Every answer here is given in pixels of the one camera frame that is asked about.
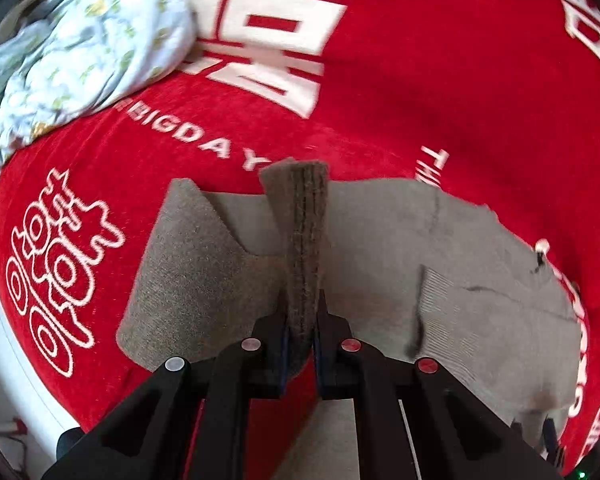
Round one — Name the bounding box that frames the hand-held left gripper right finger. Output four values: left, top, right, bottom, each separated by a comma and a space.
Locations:
313, 290, 563, 480

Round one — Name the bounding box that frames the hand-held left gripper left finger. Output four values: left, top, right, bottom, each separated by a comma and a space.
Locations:
42, 309, 289, 480

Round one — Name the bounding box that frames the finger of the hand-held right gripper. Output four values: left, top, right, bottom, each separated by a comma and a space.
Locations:
539, 416, 561, 463

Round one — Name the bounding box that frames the grey-brown knit sweater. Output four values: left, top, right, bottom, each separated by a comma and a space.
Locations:
116, 157, 588, 480

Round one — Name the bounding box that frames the red printed blanket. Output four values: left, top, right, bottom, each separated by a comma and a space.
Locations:
0, 0, 600, 478

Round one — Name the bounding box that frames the light blue floral quilt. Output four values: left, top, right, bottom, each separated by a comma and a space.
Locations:
0, 0, 198, 186

